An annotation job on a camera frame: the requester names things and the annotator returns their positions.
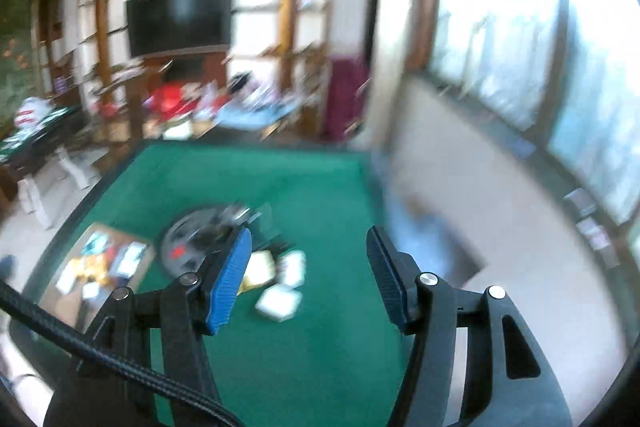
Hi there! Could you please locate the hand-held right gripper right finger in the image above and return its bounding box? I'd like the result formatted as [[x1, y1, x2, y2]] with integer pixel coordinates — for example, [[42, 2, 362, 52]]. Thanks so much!
[[366, 226, 574, 427]]

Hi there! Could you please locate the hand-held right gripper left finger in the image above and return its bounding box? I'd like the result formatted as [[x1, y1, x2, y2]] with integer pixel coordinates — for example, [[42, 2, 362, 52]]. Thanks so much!
[[44, 226, 254, 427]]

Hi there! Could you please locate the cardboard box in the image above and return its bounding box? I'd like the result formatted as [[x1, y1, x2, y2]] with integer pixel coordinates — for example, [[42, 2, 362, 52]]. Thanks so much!
[[39, 221, 157, 329]]

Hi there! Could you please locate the cream rectangular box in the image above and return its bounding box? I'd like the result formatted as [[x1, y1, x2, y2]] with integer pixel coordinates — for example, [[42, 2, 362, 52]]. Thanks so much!
[[239, 252, 277, 295]]

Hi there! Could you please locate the white power adapter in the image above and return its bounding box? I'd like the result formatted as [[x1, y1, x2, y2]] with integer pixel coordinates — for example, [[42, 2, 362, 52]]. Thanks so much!
[[254, 284, 304, 324]]

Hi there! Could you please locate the grey box with white label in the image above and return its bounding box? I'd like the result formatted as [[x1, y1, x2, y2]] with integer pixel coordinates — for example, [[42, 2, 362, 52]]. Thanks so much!
[[276, 249, 307, 288]]

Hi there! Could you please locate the maroon garment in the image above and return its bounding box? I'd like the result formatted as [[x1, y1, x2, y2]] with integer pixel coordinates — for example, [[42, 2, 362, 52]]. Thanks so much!
[[322, 56, 372, 142]]

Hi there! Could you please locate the red item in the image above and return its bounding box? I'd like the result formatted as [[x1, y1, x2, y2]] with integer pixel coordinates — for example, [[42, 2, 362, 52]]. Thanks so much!
[[150, 84, 198, 120]]

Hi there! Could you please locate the wooden chair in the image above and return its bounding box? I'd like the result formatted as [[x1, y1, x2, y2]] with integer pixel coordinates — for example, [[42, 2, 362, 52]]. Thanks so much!
[[94, 67, 148, 142]]

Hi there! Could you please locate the dark coffee table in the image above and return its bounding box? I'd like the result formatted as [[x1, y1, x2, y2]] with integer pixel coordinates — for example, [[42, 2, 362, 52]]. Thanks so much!
[[0, 106, 103, 230]]

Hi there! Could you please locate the white plastic bag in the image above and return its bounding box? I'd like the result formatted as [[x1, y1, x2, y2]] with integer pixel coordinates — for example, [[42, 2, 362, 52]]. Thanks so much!
[[14, 97, 52, 128]]

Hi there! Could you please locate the black flat television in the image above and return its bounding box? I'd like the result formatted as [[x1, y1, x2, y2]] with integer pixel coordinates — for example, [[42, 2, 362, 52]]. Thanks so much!
[[125, 0, 235, 60]]

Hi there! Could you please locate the window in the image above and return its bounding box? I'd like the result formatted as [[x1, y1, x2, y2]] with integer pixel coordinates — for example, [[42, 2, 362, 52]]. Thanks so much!
[[425, 0, 640, 228]]

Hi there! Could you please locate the wooden wall cabinet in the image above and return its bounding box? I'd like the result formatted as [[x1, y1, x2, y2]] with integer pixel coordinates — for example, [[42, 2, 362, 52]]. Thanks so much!
[[35, 0, 336, 142]]

